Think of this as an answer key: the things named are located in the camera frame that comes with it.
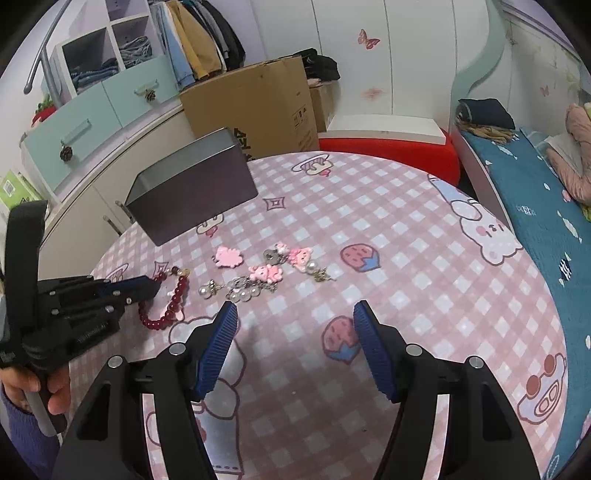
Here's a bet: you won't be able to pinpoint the black clothes pile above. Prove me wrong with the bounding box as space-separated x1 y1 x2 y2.
295 48 341 82

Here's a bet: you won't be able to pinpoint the light blue hanging jacket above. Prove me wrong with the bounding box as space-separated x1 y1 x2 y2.
158 4 197 88

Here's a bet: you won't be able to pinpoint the pink bear keychain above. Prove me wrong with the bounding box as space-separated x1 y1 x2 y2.
248 264 284 294

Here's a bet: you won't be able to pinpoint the white wardrobe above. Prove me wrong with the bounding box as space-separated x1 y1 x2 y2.
252 0 491 136

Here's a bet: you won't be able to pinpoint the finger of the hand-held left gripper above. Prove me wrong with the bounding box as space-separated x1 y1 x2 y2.
39 275 161 302
50 288 160 334

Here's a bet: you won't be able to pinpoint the person's left forearm purple sleeve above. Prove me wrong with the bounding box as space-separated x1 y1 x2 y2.
0 387 62 480

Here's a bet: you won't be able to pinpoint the red bead bracelet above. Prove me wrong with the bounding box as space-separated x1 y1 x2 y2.
139 268 191 331

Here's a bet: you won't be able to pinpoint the pearl earring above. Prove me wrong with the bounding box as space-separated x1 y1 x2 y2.
198 279 227 299

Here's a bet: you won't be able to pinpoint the yellow hanging jacket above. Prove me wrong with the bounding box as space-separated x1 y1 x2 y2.
167 0 228 79

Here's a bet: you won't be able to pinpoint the pink checked tablecloth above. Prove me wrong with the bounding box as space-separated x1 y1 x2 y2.
88 151 570 480

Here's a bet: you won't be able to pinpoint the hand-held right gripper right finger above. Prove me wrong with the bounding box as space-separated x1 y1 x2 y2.
353 300 541 480

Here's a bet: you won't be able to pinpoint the large cardboard box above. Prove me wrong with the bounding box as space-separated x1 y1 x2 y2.
179 55 321 161

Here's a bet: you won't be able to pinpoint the grey metal box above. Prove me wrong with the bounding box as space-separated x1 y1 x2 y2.
124 128 259 247

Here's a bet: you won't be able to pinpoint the black folded garment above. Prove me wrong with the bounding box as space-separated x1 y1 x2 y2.
458 98 516 131

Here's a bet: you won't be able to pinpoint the folded jeans stack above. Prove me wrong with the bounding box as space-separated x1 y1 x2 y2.
115 37 156 70
71 58 121 90

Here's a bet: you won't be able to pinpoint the red step with white top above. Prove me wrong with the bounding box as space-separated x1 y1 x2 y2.
318 114 461 188

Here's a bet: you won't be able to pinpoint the white low cabinet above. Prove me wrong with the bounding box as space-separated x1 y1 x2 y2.
39 99 197 271

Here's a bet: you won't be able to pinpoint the tan folded garment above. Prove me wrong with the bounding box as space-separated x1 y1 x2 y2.
462 124 514 142

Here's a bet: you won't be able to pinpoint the blue printed bed sheet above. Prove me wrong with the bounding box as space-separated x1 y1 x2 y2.
455 124 591 480

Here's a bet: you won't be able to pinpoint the white pillow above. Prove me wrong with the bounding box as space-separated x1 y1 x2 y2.
547 133 579 158

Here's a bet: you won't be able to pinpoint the pink rabbit keychain with pearls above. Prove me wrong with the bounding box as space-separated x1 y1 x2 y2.
274 242 334 283

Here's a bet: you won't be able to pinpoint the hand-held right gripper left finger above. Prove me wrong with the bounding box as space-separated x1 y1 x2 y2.
52 301 239 480

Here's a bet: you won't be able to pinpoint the green white package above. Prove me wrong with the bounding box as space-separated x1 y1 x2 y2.
0 170 48 219

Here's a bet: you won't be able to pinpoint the stair cabinet with teal drawers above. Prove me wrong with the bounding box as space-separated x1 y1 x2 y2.
21 0 186 195

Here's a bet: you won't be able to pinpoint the dark hanging jackets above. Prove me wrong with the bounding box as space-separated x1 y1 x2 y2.
194 0 246 71

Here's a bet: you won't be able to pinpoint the pink flat charm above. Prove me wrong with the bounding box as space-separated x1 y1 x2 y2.
213 247 244 269

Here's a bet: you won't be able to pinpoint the small cardboard box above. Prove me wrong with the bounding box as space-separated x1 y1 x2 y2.
308 82 336 134

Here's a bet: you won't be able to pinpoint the pink pillow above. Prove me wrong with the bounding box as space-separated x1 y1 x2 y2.
547 102 591 205

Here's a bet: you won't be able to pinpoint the grey metal handrail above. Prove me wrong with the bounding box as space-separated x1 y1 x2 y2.
24 0 75 94

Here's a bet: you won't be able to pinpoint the person's left hand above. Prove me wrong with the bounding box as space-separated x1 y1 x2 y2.
1 364 71 417

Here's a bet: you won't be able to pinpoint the teal bunk bed frame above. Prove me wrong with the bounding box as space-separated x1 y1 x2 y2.
450 0 591 241

